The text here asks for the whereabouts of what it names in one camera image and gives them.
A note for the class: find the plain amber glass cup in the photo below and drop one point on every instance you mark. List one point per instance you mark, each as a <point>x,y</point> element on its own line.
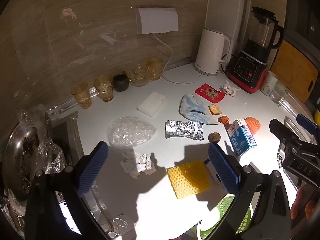
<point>81,95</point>

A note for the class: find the yellow foam fruit net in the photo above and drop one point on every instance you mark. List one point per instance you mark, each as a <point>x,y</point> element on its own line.
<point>188,178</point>

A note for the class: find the red snack packet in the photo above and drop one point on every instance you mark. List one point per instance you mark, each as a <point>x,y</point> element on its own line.
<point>209,93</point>

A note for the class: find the clear plastic bag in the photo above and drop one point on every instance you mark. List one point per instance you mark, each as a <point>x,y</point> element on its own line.
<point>130,131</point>

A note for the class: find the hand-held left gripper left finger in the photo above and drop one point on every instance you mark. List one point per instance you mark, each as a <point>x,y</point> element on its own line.
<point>92,170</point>

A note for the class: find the small crumpled white tissue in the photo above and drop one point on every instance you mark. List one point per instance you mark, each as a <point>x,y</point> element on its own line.
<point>229,88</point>

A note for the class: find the crumpled plastic film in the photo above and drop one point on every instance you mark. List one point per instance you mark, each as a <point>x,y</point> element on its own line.
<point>121,225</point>

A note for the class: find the orange foam fruit net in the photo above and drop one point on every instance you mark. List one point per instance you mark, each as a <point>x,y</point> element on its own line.
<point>253,125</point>

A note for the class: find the white electric kettle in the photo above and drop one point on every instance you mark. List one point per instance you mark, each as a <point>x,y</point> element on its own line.
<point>211,52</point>

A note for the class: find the white wall socket cover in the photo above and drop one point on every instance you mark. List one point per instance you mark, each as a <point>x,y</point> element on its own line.
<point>157,20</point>

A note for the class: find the clear glass teapot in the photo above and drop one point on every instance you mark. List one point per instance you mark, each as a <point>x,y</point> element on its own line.
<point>138,76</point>

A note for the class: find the person's right hand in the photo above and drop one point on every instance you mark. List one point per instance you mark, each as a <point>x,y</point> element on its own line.
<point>300,205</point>

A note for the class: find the crumpled silver foil wrapper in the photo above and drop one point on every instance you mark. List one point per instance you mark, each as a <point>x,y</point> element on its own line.
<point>183,129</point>

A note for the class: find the piece of biscuit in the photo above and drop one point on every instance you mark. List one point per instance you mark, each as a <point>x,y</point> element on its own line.
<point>215,109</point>

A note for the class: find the wooden cutting board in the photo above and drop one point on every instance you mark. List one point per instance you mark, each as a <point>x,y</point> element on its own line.
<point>292,72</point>

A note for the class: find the large crumpled white tissue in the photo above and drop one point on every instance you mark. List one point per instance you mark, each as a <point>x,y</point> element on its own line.
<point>138,163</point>

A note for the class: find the clear drinking glass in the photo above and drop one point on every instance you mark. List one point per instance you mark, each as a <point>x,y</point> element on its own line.
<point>278,93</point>

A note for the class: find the black ceramic cup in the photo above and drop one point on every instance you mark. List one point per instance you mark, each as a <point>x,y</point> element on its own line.
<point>121,82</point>

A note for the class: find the dirty metal wok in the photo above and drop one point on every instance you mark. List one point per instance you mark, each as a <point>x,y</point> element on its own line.
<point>20,155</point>

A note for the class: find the blue and white milk carton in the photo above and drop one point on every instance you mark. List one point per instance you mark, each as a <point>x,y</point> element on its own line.
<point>241,138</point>

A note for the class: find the green plastic basket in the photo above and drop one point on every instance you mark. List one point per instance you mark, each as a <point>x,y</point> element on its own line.
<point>220,220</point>

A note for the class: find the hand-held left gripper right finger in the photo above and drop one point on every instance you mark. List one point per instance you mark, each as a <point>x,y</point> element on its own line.
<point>222,170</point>

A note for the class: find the lit phone screen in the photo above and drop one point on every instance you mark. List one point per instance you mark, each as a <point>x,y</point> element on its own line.
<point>70,216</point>

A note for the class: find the blue and white cloth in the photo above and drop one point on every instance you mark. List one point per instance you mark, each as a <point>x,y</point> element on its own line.
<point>195,108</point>

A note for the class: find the black and red blender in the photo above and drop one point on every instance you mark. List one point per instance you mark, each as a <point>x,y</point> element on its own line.
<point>250,67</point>

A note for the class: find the crumpled clear plastic wrap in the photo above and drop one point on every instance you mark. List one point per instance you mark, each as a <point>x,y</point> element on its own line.
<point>50,155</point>

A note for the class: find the white foam block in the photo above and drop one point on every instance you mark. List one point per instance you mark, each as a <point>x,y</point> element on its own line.
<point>151,103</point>

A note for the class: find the white paper cup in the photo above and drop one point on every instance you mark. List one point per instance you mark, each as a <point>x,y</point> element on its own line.
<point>268,83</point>

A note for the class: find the ribbed amber glass cup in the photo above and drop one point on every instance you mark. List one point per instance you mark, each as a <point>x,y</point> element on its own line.
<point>104,87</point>

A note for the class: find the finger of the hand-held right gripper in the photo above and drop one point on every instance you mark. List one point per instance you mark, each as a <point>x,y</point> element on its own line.
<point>307,123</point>
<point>281,132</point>

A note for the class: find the amber glass mug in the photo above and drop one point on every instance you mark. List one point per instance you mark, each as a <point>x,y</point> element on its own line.
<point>155,67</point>

